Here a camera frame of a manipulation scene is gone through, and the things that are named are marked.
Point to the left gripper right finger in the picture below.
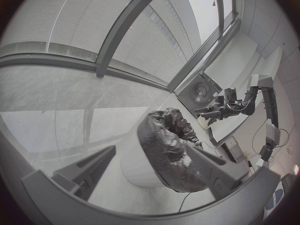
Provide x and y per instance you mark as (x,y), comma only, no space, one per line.
(218,174)

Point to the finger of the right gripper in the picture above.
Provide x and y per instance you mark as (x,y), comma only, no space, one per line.
(212,117)
(207,110)

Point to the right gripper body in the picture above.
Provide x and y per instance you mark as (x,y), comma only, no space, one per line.
(225,112)

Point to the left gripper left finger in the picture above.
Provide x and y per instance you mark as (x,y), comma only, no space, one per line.
(86,172)

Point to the black plastic bag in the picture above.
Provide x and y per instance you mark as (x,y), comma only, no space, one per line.
(159,149)

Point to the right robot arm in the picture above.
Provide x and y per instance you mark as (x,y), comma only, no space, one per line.
(271,111)

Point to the white trash bin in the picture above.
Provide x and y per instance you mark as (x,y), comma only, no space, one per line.
(138,170)

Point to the white laundry basket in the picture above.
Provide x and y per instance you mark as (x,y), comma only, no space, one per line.
(203,124)

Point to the grey washing machine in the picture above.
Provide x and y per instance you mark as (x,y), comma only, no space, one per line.
(185,99)

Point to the window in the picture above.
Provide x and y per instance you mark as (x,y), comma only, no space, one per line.
(116,41)

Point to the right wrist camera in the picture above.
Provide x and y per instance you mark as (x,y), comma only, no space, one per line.
(230,94)

